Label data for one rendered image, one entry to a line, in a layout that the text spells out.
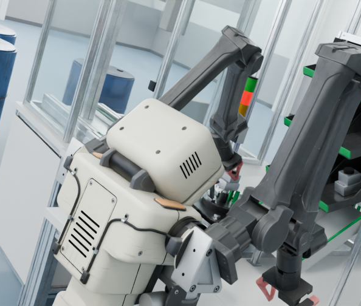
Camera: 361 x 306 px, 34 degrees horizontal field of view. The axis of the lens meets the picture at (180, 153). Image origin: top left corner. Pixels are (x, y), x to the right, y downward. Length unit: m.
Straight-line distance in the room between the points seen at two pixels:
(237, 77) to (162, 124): 0.47
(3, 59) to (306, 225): 2.94
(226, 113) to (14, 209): 1.51
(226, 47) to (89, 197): 0.53
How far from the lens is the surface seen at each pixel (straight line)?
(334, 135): 1.22
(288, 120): 1.78
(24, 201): 2.87
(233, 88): 1.65
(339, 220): 1.80
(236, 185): 2.04
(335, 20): 12.08
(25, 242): 2.85
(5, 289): 3.10
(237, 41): 1.47
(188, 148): 1.13
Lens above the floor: 1.61
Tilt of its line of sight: 14 degrees down
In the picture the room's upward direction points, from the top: 19 degrees clockwise
